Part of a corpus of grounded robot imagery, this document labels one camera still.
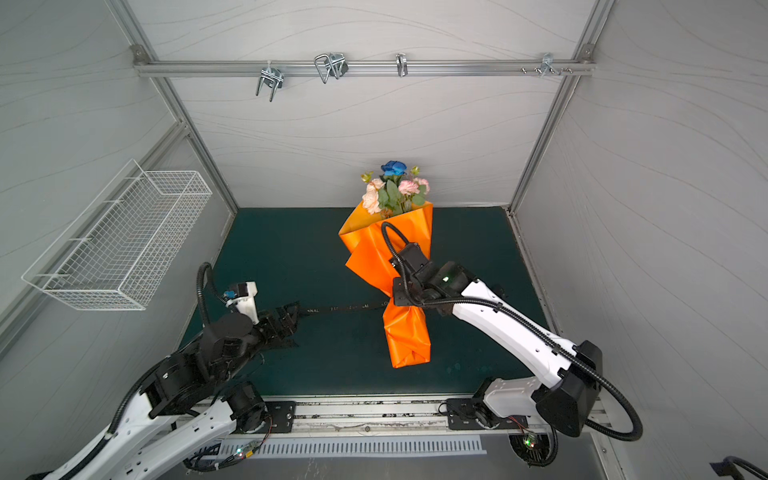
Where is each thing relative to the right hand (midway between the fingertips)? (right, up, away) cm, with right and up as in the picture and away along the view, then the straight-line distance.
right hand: (406, 282), depth 76 cm
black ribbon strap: (-19, -11, +17) cm, 28 cm away
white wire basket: (-68, +8, -8) cm, 69 cm away
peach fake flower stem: (-10, +23, +6) cm, 25 cm away
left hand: (-28, -4, -6) cm, 28 cm away
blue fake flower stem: (-3, +30, +7) cm, 31 cm away
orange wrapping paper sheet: (-8, +11, -1) cm, 14 cm away
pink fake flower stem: (+3, +25, +10) cm, 27 cm away
